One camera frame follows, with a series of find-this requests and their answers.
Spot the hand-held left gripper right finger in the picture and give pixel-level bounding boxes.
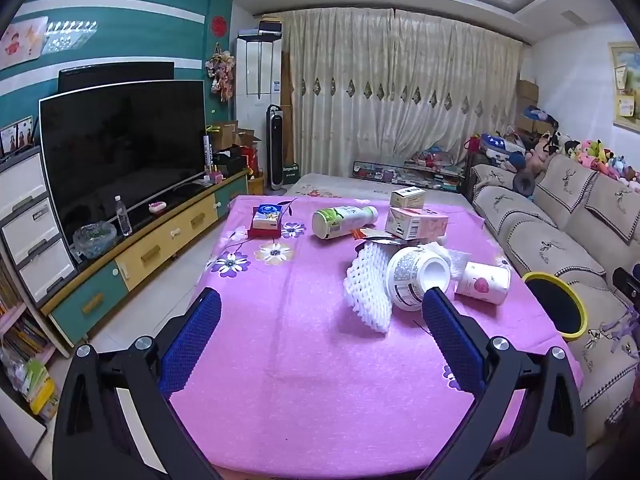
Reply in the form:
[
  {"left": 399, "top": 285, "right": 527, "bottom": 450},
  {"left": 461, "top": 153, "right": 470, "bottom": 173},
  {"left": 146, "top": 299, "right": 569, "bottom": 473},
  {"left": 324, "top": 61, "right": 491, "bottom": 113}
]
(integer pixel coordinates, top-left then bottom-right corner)
[{"left": 417, "top": 287, "right": 586, "bottom": 480}]

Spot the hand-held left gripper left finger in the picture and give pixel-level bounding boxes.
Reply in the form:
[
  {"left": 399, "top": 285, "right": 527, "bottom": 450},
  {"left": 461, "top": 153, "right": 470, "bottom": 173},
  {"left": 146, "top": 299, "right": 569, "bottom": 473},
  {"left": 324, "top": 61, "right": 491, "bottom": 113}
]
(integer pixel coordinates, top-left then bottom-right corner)
[{"left": 52, "top": 287, "right": 223, "bottom": 480}]

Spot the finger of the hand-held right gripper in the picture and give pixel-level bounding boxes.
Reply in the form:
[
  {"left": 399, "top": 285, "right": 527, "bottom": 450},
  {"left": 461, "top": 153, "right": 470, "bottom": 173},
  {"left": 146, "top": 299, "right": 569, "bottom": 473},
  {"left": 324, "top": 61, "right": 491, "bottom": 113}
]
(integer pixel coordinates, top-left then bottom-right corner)
[{"left": 612, "top": 267, "right": 640, "bottom": 313}]

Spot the pink white paper cup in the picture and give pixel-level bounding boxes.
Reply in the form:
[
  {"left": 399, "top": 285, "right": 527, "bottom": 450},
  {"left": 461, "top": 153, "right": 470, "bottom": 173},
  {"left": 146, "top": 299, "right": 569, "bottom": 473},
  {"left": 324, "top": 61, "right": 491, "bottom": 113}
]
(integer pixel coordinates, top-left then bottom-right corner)
[{"left": 454, "top": 261, "right": 511, "bottom": 306}]

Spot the yellow rim black trash bin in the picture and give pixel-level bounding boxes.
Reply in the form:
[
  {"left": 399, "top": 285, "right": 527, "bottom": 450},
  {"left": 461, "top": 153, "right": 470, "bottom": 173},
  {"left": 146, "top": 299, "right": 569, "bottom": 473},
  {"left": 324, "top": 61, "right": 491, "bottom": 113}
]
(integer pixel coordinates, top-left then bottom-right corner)
[{"left": 521, "top": 271, "right": 588, "bottom": 343}]

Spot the white plastic jar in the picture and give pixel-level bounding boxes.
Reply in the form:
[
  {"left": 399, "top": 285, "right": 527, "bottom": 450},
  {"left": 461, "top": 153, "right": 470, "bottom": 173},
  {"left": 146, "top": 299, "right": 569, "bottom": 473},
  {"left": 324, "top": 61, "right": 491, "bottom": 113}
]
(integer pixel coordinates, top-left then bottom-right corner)
[{"left": 386, "top": 246, "right": 450, "bottom": 312}]

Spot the white foam sheet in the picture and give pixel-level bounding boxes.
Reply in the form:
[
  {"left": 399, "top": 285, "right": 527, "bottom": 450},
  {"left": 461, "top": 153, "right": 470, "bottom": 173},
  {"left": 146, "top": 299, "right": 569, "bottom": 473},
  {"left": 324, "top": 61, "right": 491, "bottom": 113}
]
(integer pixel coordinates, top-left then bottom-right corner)
[{"left": 425, "top": 240, "right": 471, "bottom": 281}]

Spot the white foam fruit net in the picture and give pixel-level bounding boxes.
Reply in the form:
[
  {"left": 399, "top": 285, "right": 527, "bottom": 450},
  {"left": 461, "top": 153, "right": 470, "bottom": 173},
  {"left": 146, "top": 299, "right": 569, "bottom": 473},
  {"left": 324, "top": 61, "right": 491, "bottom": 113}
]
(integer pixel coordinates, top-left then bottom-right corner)
[{"left": 344, "top": 240, "right": 401, "bottom": 335}]

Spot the pink carton box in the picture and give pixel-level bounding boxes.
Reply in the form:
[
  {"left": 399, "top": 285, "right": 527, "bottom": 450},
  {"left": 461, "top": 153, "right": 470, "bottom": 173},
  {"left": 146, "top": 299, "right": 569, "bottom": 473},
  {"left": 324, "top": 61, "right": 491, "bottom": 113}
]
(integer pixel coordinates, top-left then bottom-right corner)
[{"left": 385, "top": 206, "right": 449, "bottom": 241}]

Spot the silver foil wrapper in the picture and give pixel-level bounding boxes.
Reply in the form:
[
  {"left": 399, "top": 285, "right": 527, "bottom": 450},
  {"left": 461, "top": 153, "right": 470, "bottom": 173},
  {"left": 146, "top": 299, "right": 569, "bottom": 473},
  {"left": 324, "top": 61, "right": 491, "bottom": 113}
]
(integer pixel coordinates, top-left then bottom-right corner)
[{"left": 352, "top": 227, "right": 401, "bottom": 248}]

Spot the small white carton box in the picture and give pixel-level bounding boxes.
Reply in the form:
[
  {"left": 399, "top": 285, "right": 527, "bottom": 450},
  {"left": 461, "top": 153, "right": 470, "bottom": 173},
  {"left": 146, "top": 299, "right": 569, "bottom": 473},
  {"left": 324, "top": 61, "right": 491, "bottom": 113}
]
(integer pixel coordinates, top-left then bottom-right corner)
[{"left": 390, "top": 186, "right": 427, "bottom": 210}]

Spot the green label plastic bottle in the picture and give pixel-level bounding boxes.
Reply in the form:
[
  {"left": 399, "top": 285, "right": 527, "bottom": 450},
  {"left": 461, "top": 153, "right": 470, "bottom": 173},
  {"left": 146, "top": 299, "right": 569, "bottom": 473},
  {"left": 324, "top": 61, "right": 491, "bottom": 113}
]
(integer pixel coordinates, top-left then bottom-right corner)
[{"left": 311, "top": 205, "right": 379, "bottom": 240}]

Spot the beige sofa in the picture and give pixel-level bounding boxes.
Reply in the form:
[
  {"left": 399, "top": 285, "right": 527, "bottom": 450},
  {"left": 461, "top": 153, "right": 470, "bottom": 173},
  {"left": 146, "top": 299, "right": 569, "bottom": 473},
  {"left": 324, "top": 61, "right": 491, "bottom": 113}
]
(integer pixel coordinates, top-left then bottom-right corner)
[{"left": 470, "top": 152, "right": 640, "bottom": 451}]

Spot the teal yellow television cabinet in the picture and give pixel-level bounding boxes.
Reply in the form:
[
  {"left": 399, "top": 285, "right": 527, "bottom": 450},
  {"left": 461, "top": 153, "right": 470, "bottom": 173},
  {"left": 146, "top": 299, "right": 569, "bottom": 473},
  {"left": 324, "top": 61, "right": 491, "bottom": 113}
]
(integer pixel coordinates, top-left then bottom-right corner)
[{"left": 40, "top": 167, "right": 251, "bottom": 348}]

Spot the pink floral tablecloth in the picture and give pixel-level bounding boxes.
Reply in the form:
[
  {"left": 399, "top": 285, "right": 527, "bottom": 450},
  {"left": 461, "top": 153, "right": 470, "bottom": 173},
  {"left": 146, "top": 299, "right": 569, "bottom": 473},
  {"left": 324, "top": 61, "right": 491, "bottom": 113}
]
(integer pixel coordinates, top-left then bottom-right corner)
[{"left": 167, "top": 195, "right": 583, "bottom": 480}]

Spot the clear water bottle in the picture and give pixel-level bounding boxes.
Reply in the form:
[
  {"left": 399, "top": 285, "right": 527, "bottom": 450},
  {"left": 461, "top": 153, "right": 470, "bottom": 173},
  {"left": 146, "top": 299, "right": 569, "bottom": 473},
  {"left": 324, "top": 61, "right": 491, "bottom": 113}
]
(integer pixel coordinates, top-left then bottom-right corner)
[{"left": 114, "top": 196, "right": 133, "bottom": 237}]

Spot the glass ashtray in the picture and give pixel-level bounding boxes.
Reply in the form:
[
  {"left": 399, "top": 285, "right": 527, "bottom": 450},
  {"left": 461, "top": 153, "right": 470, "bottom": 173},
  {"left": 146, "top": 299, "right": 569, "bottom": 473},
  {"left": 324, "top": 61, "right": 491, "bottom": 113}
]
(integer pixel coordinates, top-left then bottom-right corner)
[{"left": 72, "top": 221, "right": 118, "bottom": 260}]

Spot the row of plush toys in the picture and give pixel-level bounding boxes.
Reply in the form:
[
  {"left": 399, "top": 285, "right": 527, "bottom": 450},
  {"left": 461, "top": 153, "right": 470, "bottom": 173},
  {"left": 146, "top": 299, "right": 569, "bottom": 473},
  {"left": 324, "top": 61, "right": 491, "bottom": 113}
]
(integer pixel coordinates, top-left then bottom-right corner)
[{"left": 530, "top": 130, "right": 640, "bottom": 186}]

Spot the blue white tissue box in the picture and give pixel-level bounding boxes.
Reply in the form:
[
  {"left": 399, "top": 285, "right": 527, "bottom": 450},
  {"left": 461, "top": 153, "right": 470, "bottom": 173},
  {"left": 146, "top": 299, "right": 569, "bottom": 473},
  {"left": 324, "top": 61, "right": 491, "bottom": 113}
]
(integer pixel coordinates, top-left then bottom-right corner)
[{"left": 251, "top": 203, "right": 283, "bottom": 231}]

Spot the grey round cushion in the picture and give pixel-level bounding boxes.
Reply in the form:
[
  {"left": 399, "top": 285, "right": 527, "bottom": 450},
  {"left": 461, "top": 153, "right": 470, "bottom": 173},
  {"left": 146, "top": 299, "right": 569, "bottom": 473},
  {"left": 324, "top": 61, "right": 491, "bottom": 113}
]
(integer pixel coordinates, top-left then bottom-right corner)
[{"left": 512, "top": 167, "right": 537, "bottom": 197}]

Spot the pile of books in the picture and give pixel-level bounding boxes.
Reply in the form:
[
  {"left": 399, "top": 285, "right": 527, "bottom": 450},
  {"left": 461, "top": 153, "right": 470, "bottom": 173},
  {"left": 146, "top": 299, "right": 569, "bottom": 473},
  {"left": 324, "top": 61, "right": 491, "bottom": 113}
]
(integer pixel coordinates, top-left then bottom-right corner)
[{"left": 0, "top": 305, "right": 56, "bottom": 421}]

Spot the low glass table with books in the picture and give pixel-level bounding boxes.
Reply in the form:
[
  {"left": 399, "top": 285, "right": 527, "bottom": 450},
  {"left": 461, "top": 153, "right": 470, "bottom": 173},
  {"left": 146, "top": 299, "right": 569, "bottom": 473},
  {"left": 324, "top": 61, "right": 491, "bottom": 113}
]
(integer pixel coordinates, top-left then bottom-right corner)
[{"left": 352, "top": 160, "right": 466, "bottom": 193}]

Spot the cream floral mat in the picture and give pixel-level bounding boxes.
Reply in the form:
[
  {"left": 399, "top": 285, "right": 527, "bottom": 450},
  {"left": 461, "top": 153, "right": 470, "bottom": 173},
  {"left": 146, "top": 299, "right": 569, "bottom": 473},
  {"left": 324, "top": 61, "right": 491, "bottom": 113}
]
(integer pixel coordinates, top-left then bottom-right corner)
[{"left": 287, "top": 172, "right": 473, "bottom": 206}]

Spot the large curved black television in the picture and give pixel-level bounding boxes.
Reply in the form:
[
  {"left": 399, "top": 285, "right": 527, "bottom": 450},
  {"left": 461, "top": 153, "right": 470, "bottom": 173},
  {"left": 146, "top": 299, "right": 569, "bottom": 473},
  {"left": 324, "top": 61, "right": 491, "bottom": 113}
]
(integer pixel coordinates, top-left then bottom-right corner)
[{"left": 39, "top": 80, "right": 207, "bottom": 261}]

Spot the blue star pillow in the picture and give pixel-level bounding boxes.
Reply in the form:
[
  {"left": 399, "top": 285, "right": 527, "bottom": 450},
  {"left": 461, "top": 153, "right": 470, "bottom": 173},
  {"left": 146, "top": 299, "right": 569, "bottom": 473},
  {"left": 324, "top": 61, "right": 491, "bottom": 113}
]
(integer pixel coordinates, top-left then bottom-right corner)
[{"left": 479, "top": 134, "right": 526, "bottom": 157}]

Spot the white plastic drawer unit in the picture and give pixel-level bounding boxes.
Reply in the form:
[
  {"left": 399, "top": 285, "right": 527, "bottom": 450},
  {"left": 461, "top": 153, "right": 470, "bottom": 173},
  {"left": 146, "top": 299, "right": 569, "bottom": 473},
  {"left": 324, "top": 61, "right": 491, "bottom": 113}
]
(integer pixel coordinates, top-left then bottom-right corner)
[{"left": 0, "top": 147, "right": 78, "bottom": 308}]

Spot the framed flower picture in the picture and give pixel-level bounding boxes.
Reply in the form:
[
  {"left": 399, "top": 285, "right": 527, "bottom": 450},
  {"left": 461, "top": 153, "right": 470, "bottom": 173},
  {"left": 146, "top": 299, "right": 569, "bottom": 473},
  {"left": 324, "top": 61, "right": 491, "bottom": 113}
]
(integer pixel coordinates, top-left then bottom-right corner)
[{"left": 607, "top": 41, "right": 640, "bottom": 133}]

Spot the black tower fan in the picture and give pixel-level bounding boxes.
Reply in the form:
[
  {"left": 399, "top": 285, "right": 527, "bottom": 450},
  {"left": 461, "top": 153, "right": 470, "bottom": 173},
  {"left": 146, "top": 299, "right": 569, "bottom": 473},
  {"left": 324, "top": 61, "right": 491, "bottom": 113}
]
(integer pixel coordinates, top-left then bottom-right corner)
[{"left": 265, "top": 104, "right": 288, "bottom": 196}]

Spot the open cardboard box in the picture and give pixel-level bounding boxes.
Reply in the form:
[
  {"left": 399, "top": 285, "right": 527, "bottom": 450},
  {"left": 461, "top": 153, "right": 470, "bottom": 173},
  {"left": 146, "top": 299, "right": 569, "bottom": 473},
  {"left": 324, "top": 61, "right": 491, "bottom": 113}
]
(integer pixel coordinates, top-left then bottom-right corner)
[{"left": 215, "top": 120, "right": 263, "bottom": 152}]

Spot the stack of cardboard boxes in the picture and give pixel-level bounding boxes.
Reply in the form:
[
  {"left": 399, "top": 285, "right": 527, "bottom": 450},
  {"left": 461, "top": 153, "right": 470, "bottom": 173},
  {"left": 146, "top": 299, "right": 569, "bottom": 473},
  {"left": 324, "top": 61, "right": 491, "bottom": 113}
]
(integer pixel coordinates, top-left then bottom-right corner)
[{"left": 515, "top": 80, "right": 541, "bottom": 131}]

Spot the cream patterned curtain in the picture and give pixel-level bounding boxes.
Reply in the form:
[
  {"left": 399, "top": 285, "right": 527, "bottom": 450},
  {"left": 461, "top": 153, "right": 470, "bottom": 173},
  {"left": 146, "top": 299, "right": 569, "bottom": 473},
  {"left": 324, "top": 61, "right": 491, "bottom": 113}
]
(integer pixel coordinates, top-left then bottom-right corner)
[{"left": 280, "top": 7, "right": 523, "bottom": 193}]

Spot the white standing air conditioner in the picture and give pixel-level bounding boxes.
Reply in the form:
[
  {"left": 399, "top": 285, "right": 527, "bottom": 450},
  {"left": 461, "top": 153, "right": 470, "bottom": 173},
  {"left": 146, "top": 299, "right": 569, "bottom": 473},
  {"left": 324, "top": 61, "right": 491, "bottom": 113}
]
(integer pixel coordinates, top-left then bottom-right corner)
[{"left": 235, "top": 30, "right": 283, "bottom": 183}]

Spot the hanging artificial flower decoration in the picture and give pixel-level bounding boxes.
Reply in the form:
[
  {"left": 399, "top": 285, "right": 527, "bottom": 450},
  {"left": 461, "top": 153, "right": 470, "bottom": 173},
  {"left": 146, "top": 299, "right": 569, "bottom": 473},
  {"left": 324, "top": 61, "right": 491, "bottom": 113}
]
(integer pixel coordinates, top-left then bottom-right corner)
[{"left": 205, "top": 45, "right": 237, "bottom": 103}]

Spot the small black television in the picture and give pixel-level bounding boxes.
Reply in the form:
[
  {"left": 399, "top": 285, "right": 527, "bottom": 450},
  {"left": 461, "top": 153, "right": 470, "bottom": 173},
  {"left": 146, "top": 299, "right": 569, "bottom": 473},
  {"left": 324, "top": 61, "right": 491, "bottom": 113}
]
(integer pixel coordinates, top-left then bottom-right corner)
[{"left": 57, "top": 61, "right": 176, "bottom": 93}]

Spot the photo frame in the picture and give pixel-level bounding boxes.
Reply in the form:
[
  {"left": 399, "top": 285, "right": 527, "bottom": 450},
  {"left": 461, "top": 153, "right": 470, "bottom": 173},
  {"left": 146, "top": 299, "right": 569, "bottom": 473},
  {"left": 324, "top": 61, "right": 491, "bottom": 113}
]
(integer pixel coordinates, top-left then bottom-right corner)
[{"left": 0, "top": 116, "right": 35, "bottom": 157}]

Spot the silver wall sticker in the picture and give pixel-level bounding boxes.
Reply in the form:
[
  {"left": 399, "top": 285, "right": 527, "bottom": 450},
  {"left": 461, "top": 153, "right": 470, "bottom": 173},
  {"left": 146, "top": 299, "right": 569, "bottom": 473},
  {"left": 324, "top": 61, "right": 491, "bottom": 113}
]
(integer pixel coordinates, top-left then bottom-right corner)
[{"left": 41, "top": 20, "right": 98, "bottom": 56}]

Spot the wall poster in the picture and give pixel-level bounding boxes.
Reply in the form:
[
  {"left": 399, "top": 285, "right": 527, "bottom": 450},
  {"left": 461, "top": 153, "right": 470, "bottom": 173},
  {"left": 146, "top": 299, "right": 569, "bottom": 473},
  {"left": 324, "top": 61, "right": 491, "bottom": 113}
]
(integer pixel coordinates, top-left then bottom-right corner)
[{"left": 0, "top": 16, "right": 49, "bottom": 70}]

